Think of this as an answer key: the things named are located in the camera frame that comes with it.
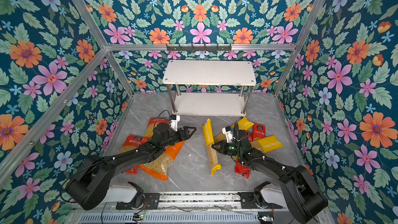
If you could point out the white two-tier shelf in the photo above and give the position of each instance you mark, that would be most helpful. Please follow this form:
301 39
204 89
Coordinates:
209 73

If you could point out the red macaroni bag upper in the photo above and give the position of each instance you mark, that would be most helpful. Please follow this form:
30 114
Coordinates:
153 123

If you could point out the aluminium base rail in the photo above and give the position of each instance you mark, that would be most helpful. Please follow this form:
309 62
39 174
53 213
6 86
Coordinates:
185 200

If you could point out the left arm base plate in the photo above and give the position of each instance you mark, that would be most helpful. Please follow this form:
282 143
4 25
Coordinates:
143 201

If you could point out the white vented cable duct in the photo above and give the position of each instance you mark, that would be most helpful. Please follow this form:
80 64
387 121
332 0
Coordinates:
170 218

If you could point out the metal hook rail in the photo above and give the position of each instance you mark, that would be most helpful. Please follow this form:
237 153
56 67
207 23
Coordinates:
204 47

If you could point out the red spaghetti pack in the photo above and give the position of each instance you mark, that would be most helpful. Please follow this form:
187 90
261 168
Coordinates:
249 136
259 132
242 170

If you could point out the orange macaroni bag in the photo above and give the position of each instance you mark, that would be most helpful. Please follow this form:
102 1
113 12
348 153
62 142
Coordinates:
159 167

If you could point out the red macaroni bag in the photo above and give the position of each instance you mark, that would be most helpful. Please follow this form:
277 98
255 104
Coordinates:
153 123
133 142

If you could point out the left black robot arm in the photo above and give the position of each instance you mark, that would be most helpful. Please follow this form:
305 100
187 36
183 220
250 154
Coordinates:
89 186

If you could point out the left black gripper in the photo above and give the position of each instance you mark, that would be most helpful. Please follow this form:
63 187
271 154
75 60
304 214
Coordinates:
186 135

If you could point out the red macaroni bag lower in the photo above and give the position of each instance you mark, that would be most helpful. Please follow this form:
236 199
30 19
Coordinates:
133 142

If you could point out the yellow spaghetti pack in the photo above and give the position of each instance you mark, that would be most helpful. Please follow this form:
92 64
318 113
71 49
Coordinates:
212 153
267 144
243 124

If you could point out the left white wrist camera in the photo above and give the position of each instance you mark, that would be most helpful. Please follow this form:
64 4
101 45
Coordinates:
174 120

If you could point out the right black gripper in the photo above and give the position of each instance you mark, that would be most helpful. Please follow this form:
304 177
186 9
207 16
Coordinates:
222 148

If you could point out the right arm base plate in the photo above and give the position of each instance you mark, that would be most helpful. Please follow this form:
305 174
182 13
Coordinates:
251 200

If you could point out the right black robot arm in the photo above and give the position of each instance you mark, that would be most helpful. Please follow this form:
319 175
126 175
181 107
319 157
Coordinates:
303 197

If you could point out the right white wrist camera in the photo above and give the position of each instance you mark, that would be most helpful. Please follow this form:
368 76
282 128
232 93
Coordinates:
228 133

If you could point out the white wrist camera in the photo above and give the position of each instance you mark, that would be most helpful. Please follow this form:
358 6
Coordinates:
228 133
174 120

